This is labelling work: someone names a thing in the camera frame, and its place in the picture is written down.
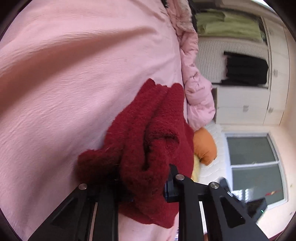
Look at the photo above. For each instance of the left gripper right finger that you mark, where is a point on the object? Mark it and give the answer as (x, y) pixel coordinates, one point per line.
(227, 217)

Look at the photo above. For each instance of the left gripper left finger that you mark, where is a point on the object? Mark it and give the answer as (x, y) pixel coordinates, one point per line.
(90, 212)

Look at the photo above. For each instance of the dark red knit sweater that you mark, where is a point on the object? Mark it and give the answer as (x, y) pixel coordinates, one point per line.
(141, 144)

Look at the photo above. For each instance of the white padded headboard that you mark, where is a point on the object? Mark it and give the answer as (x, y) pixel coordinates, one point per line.
(215, 163)

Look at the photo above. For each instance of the yellow pillow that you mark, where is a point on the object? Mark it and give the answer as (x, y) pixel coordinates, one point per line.
(196, 169)

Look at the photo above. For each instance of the window with grey glass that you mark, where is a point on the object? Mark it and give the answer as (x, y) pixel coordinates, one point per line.
(254, 168)

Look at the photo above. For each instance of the orange pillow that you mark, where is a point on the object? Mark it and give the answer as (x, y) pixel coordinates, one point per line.
(204, 146)

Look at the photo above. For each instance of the pink crumpled duvet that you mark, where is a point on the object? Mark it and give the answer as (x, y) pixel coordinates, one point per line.
(198, 90)

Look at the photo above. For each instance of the pink bed sheet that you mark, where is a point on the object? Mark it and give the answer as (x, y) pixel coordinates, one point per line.
(68, 68)

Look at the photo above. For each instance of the black hanging garment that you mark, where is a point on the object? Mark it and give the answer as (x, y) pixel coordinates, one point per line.
(245, 70)

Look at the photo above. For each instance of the white wardrobe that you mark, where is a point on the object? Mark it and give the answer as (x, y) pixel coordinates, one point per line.
(243, 51)

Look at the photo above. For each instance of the green hanging garment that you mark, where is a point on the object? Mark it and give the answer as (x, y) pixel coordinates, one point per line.
(220, 23)

